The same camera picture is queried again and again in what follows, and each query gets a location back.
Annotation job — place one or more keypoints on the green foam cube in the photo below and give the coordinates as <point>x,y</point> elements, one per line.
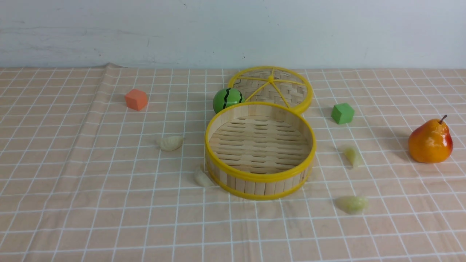
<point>342,113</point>

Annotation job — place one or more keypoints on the white dumpling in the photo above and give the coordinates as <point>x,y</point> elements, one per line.
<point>201,178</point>
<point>170,143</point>

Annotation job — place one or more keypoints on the bamboo steamer lid yellow rim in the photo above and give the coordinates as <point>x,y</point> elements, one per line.
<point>274,85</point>

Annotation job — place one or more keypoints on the bamboo steamer tray yellow rim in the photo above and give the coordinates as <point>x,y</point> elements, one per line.
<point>259,150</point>

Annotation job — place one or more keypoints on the green watermelon toy ball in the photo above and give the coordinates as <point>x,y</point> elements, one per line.
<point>227,97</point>

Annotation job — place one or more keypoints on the greenish dumpling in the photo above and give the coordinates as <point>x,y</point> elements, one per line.
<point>353,155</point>
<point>351,205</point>

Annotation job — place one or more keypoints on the checkered beige tablecloth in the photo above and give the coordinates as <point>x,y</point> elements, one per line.
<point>83,179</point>

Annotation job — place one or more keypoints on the orange yellow toy pear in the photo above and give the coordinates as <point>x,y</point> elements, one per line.
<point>431,142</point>

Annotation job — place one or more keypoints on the orange foam cube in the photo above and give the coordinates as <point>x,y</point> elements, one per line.
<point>136,99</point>

